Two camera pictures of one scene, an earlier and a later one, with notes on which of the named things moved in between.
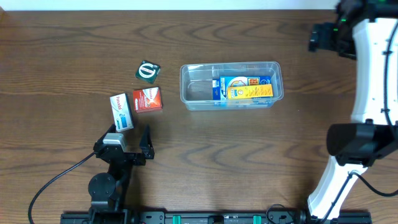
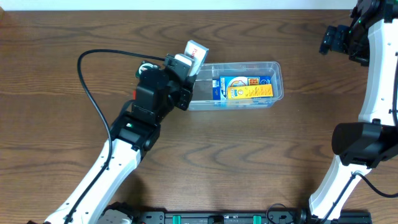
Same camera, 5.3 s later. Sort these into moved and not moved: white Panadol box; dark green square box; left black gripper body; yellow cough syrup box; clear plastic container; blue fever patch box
Moved: white Panadol box; left black gripper body
Not moved: clear plastic container; dark green square box; yellow cough syrup box; blue fever patch box
